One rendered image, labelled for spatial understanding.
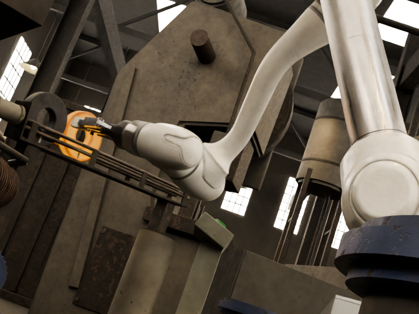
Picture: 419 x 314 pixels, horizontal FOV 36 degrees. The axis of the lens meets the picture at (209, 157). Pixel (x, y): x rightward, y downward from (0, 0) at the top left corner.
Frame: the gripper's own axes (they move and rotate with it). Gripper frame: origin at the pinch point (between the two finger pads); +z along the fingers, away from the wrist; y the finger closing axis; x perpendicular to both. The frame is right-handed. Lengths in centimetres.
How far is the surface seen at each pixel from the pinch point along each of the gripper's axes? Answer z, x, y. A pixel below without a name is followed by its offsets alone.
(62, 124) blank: 14.3, -0.2, 5.2
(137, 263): -13.5, -28.3, 29.3
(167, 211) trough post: 13, -7, 64
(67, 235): 169, -28, 167
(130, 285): -14.4, -34.6, 29.5
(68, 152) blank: 13.9, -6.4, 11.6
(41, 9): -67, -5, -69
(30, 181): 310, 2, 232
